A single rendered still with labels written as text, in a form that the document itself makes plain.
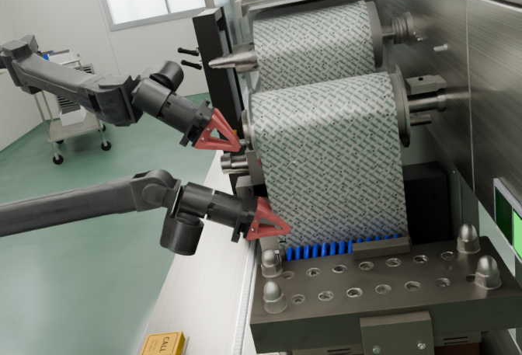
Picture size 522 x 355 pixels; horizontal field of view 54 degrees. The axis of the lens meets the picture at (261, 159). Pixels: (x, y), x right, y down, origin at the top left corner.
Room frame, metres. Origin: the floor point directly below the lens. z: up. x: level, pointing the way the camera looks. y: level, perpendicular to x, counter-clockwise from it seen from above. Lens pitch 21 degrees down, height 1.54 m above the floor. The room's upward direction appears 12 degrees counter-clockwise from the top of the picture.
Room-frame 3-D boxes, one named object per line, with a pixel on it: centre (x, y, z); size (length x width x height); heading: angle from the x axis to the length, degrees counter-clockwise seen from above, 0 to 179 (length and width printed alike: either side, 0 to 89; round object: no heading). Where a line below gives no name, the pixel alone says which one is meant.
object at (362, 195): (0.82, -0.12, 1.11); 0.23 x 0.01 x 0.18; 82
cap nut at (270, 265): (0.77, 0.02, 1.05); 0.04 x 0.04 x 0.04
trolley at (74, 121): (5.38, 1.86, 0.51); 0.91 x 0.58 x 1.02; 16
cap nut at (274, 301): (0.67, 0.02, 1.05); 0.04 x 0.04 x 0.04
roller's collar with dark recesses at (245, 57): (1.14, -0.02, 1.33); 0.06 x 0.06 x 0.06; 82
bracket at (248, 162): (0.93, 0.03, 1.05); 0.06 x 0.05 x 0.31; 82
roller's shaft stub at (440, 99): (0.85, -0.30, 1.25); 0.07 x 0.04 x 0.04; 82
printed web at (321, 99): (1.01, -0.14, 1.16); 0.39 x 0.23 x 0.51; 172
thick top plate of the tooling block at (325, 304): (0.69, -0.14, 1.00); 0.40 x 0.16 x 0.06; 82
